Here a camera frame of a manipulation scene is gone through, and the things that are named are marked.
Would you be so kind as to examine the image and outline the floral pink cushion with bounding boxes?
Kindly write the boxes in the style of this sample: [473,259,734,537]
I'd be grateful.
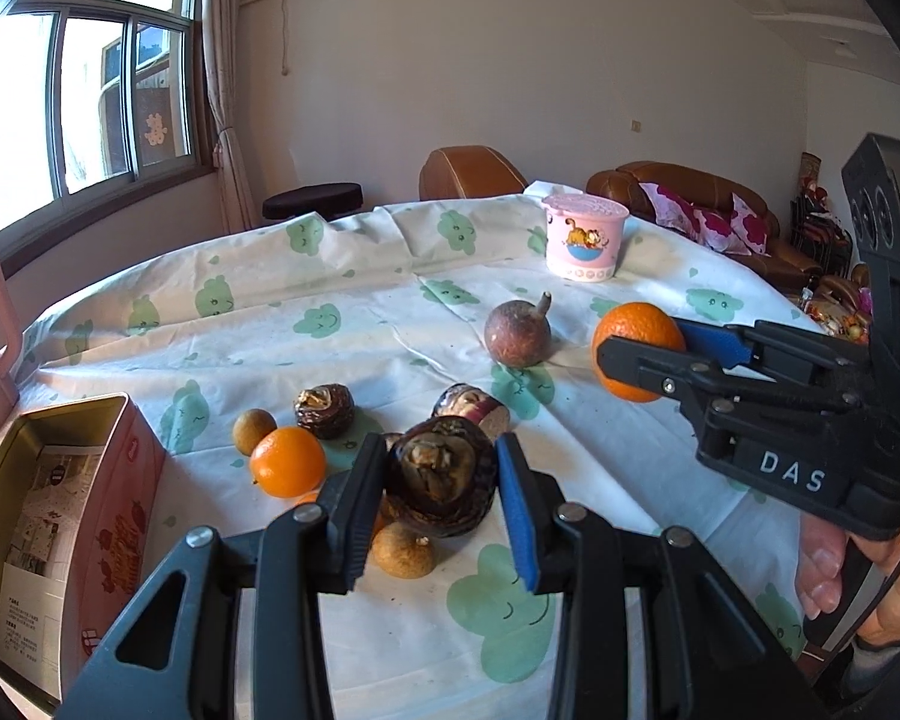
[640,182,769,257]

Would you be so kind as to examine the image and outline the tan longan fruit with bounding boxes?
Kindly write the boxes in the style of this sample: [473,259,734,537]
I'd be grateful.
[372,522,437,580]

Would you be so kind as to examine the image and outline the large orange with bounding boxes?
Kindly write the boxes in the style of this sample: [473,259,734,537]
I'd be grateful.
[590,302,686,403]

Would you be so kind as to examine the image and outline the printed paper in tin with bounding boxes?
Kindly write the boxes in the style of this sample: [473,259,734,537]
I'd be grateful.
[0,445,103,699]

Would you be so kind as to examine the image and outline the small orange mandarin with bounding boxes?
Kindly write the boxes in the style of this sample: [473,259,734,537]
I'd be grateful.
[250,427,326,499]

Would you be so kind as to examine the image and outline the brown leather chair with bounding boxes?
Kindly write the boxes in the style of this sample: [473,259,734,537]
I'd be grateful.
[419,145,528,200]

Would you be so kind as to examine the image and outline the window with dark frame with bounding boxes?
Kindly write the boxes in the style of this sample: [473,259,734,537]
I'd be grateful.
[0,0,211,273]

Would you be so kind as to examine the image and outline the black round stool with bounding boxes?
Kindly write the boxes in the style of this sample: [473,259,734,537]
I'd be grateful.
[261,182,364,221]

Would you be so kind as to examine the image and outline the pink cartoon cup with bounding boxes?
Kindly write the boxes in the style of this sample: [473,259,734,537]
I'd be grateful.
[543,193,629,283]

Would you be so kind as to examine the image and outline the dark wrinkled fruit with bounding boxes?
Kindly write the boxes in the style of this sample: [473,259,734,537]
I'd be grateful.
[294,383,356,440]

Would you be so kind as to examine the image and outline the pink curtain right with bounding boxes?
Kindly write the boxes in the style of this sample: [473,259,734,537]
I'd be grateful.
[201,0,258,232]

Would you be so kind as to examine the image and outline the brown leather sofa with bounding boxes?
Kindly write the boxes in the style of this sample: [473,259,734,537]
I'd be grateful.
[587,161,823,293]

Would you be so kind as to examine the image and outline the pink metal tin box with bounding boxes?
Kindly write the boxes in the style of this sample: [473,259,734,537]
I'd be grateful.
[0,394,167,710]

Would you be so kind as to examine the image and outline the right hand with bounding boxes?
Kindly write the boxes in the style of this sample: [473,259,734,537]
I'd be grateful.
[795,514,900,649]

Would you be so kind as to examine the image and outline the white green patterned tablecloth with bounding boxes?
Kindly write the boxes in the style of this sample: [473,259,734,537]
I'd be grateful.
[0,180,834,720]

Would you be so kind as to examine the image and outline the round brown passion fruit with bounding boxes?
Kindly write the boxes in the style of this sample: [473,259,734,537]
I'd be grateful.
[484,291,553,369]

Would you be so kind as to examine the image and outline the small brown longan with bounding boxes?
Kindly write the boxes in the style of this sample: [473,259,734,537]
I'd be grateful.
[232,408,278,457]

